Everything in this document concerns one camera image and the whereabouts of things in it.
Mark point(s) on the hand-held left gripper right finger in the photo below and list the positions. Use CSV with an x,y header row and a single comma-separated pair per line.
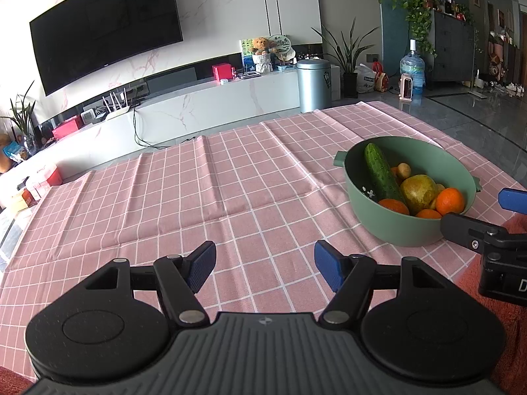
x,y
329,265

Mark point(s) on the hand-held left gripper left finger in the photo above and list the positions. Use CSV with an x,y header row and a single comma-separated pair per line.
x,y
201,267

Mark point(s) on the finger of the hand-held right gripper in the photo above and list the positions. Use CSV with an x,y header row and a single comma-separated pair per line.
x,y
465,226
512,200

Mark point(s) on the large orange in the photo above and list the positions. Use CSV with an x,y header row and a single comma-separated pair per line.
x,y
451,201

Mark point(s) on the medium orange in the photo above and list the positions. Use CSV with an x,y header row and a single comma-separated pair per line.
x,y
428,214

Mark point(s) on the dark orange with rough skin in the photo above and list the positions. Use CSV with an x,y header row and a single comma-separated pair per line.
x,y
393,206

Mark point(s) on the small mandarin orange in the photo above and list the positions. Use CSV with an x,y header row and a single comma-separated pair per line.
x,y
394,172

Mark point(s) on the yellow green pear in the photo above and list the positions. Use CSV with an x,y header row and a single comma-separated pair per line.
x,y
418,193

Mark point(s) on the red cloth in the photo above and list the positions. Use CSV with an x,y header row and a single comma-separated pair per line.
x,y
498,337

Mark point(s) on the pink checked tablecloth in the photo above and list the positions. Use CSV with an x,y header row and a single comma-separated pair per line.
x,y
206,181

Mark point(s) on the green cucumber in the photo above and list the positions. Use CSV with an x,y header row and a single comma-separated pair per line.
x,y
381,168

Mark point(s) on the pink small heater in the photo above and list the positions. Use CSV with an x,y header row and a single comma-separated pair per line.
x,y
406,87

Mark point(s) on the dark cabinet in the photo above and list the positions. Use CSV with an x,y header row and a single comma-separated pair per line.
x,y
453,49

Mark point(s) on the blue water bottle with pump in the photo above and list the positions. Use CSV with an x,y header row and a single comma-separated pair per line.
x,y
412,68

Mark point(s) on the white marble tv cabinet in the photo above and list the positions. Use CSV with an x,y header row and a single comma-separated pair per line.
x,y
206,98

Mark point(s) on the red bag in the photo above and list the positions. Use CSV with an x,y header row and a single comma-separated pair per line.
x,y
381,79

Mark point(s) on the white router with antennas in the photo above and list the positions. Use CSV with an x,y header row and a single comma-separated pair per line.
x,y
117,111

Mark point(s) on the white plastic bag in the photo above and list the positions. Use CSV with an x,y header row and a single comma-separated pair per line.
x,y
365,79

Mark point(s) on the red and white container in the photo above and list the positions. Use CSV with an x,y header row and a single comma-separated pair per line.
x,y
47,177

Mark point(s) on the silver trash can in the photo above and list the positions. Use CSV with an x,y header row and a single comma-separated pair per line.
x,y
313,86

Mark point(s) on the snake plant in black pot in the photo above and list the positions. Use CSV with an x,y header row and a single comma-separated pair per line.
x,y
350,84

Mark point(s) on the white desk clock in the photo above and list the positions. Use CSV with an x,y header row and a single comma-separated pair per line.
x,y
88,116

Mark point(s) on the flat red box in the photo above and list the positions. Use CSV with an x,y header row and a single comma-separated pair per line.
x,y
66,128

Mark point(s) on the red box with white label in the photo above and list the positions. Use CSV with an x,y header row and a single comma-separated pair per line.
x,y
222,72

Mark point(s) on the hanging pothos plant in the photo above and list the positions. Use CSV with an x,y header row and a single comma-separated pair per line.
x,y
418,12

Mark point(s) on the white woven pot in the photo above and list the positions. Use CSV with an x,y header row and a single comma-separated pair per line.
x,y
262,65

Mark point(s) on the blue landscape picture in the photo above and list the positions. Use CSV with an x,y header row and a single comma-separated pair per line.
x,y
247,55

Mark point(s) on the round painted fan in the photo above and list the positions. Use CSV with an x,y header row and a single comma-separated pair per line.
x,y
280,42

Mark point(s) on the brown teddy bear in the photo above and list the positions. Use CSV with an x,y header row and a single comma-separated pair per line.
x,y
260,45

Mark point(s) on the green plant in glass vase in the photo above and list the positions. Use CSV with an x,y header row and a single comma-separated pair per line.
x,y
22,119

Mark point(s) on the black curved television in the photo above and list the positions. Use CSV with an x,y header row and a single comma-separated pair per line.
x,y
103,24

